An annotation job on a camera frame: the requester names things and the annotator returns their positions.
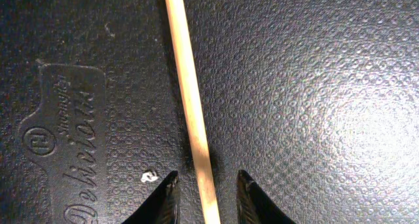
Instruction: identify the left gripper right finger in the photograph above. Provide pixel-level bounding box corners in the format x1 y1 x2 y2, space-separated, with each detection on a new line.
236 170 295 224

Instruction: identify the wooden chopstick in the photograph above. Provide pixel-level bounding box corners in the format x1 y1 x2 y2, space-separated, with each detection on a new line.
165 0 221 224

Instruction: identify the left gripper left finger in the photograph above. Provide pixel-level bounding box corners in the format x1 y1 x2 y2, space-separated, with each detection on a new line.
122 170 180 224

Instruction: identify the round black tray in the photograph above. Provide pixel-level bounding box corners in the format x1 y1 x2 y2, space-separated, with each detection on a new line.
1 0 418 223

